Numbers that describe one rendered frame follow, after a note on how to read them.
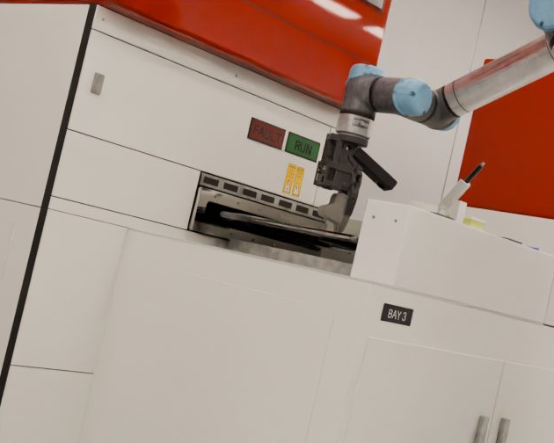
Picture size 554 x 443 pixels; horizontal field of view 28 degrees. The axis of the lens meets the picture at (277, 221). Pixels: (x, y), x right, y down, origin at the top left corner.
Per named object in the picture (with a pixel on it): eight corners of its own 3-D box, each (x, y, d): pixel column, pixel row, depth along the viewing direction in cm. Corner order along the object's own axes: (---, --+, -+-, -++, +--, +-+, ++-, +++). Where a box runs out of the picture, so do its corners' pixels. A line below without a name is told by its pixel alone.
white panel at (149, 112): (40, 206, 208) (90, 3, 210) (307, 271, 269) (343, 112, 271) (50, 208, 206) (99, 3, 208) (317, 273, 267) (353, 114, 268)
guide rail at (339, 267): (226, 251, 240) (229, 237, 240) (232, 252, 241) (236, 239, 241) (412, 292, 206) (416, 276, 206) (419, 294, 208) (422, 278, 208)
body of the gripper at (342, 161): (311, 187, 233) (324, 133, 234) (348, 197, 235) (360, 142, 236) (323, 187, 226) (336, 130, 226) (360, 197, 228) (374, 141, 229)
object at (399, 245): (348, 276, 190) (367, 198, 191) (504, 315, 231) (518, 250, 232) (392, 286, 184) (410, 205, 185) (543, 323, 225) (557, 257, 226)
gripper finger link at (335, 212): (315, 232, 230) (324, 189, 230) (340, 238, 231) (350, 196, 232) (319, 232, 227) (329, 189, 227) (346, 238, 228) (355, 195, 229)
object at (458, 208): (430, 233, 249) (442, 176, 249) (439, 236, 252) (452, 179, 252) (452, 236, 245) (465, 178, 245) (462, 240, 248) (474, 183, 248)
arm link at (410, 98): (446, 87, 227) (403, 84, 234) (416, 74, 219) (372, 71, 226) (438, 125, 227) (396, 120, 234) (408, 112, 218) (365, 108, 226)
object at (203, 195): (186, 228, 234) (196, 185, 234) (314, 261, 267) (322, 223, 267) (192, 229, 233) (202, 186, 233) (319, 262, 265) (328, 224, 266)
